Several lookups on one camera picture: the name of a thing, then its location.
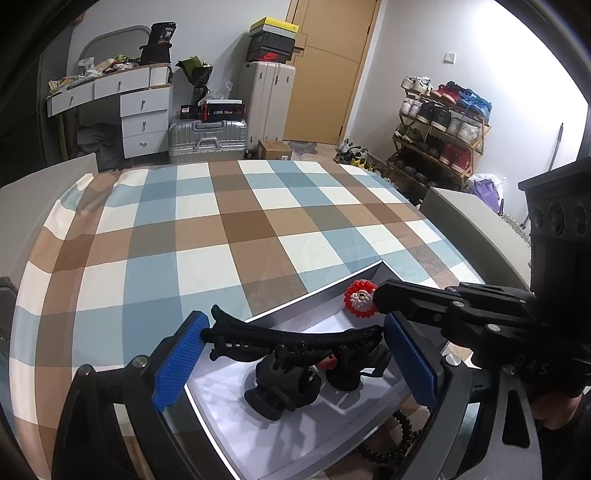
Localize purple bag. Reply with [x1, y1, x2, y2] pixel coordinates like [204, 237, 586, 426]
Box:
[466, 173, 504, 215]

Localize pile of shoes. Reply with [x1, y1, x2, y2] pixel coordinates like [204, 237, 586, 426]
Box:
[333, 138, 393, 178]

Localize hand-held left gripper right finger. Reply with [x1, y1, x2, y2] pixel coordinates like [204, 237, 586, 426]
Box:
[383, 311, 542, 480]

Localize rows of shoes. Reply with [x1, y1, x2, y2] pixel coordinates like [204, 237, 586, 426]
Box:
[399, 76, 492, 171]

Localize black bead bracelet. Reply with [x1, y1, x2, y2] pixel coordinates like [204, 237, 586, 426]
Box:
[360, 410, 422, 468]

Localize grey nightstand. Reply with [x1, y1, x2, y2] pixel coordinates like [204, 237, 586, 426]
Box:
[420, 187, 534, 289]
[0, 152, 100, 204]

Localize long black hair claw clip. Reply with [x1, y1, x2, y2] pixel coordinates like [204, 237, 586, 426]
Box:
[202, 305, 385, 366]

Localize white suitcase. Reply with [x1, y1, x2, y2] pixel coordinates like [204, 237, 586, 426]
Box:
[239, 60, 296, 148]

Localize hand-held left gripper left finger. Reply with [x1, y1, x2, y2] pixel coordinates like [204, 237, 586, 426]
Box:
[53, 311, 209, 480]

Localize white dressing desk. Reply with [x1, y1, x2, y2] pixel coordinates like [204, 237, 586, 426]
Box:
[45, 65, 174, 160]

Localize black red shoe box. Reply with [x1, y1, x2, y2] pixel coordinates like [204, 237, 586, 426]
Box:
[245, 46, 294, 64]

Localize red white beaded flower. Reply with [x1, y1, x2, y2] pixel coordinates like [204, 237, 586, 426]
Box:
[344, 279, 380, 319]

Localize small cardboard box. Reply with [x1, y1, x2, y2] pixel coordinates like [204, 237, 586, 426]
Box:
[257, 139, 293, 161]

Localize silver jewelry box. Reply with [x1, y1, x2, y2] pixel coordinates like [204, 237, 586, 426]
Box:
[185, 258, 467, 480]

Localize small black hair claw clip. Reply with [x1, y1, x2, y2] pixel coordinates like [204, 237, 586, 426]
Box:
[323, 342, 393, 393]

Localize grey framed mirror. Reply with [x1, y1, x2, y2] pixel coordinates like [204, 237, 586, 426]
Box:
[78, 26, 151, 68]

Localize round black hair claw clip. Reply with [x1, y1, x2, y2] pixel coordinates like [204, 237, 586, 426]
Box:
[244, 353, 324, 422]

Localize wooden shoe rack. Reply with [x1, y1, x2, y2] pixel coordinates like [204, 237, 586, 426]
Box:
[387, 88, 491, 190]

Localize silver suitcase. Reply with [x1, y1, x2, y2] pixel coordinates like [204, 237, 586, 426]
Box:
[167, 119, 249, 164]

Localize clutter of desk items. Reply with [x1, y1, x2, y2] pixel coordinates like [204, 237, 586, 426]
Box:
[48, 54, 139, 93]

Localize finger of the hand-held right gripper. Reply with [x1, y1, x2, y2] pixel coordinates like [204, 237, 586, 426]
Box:
[441, 322, 546, 377]
[373, 278, 536, 325]

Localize black paper bag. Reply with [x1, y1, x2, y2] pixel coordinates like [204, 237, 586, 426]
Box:
[139, 21, 177, 66]

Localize wooden door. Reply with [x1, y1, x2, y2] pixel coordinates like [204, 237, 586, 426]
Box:
[283, 0, 382, 146]

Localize black wrapped flower bouquet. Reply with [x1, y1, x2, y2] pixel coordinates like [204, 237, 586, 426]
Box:
[175, 55, 214, 106]

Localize yellow shoe box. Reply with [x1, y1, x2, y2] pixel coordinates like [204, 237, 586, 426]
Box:
[249, 17, 301, 36]

